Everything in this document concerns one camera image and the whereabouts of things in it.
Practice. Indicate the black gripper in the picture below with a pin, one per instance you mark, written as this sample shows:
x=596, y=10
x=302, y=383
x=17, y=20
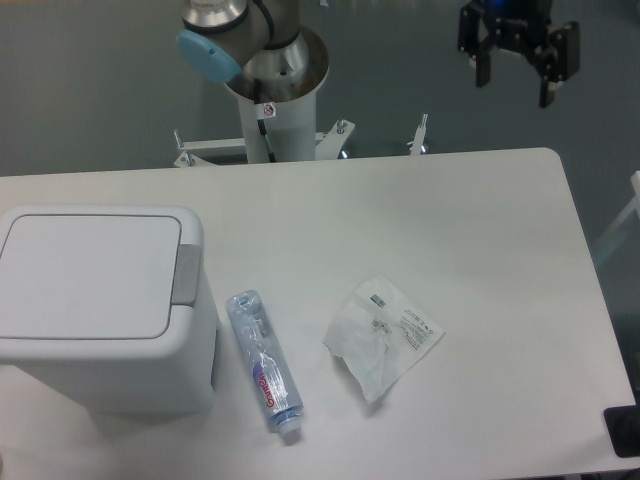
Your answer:
x=520, y=27

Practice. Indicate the silver robot arm blue cap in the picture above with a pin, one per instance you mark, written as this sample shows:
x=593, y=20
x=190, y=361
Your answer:
x=262, y=52

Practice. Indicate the white trash can body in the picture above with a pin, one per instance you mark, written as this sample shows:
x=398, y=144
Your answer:
x=172, y=373

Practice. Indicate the white trash can lid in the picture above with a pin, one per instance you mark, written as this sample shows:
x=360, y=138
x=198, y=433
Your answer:
x=87, y=277

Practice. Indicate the crumpled white plastic wrapper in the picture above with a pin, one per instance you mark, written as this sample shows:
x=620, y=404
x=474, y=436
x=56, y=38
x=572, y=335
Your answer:
x=380, y=334

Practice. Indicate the black device at table edge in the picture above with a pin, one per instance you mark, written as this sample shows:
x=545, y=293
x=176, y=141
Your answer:
x=623, y=428

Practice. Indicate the grey lid push button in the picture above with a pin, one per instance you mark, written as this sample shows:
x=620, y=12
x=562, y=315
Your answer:
x=186, y=276

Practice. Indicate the crushed clear plastic bottle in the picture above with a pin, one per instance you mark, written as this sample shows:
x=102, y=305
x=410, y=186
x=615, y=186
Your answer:
x=272, y=382

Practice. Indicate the white pedestal base frame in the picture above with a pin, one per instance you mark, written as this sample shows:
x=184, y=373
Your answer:
x=328, y=145

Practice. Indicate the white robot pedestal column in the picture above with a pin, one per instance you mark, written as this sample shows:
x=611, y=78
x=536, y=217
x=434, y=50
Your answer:
x=280, y=131

